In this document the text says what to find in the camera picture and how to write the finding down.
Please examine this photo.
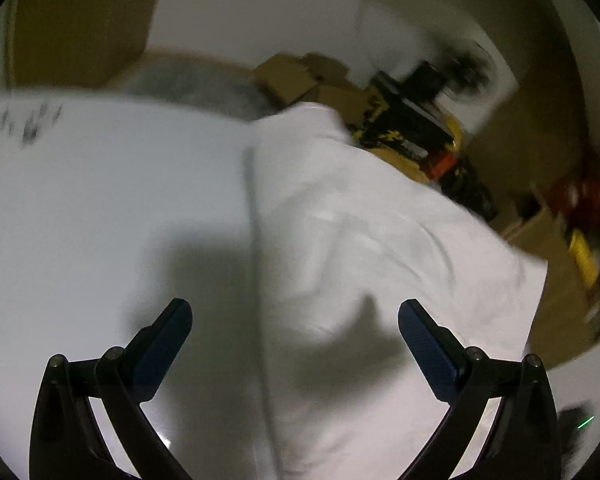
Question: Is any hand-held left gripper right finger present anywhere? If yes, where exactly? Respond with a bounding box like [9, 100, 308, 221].
[397, 299, 563, 480]

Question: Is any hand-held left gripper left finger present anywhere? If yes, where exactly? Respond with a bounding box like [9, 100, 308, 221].
[29, 298, 193, 480]

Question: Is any white garment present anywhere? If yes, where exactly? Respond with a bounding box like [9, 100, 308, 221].
[242, 101, 549, 480]

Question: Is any open cardboard box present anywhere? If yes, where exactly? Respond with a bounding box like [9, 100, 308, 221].
[500, 185, 600, 361]

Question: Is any yellow object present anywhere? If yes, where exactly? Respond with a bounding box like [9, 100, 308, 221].
[566, 230, 600, 288]

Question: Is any red object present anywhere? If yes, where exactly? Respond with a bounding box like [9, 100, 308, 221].
[550, 175, 600, 216]

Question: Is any yellow black machine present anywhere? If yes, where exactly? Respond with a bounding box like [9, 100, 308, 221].
[352, 70, 463, 181]

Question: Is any grey cloth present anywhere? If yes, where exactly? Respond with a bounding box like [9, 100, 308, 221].
[125, 52, 276, 121]

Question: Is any dark fan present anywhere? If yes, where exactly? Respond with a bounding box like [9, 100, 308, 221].
[430, 45, 501, 106]

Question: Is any brown cardboard box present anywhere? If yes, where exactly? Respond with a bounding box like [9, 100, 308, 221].
[254, 52, 366, 123]

